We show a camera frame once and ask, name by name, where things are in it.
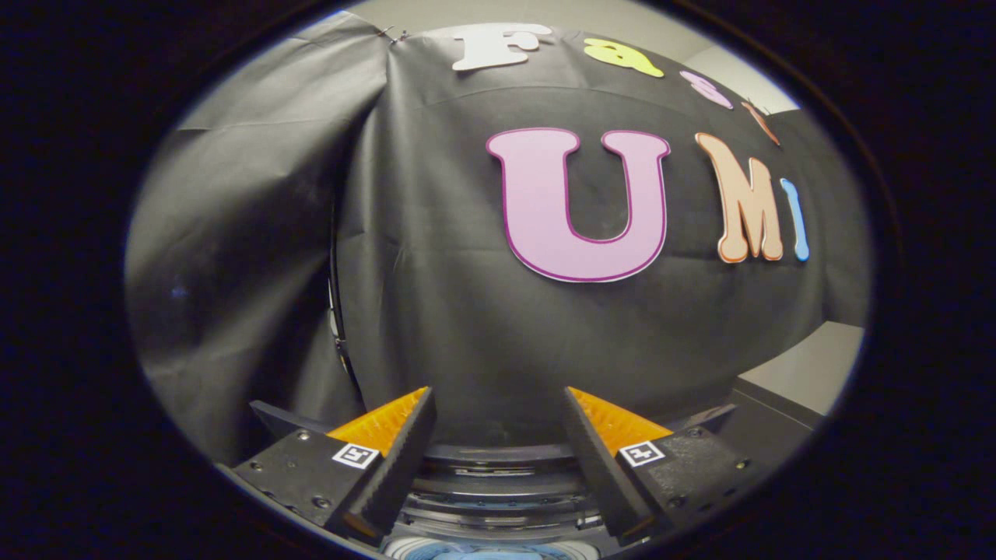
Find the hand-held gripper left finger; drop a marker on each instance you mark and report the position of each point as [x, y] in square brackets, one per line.
[405, 459]

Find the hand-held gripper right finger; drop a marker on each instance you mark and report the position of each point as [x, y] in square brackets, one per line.
[599, 467]

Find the light blue shirt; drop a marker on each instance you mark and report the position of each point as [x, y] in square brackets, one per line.
[490, 554]

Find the black backdrop cloth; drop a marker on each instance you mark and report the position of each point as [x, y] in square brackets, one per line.
[436, 311]

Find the beige mini fridge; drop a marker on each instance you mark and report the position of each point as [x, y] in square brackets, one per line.
[801, 365]

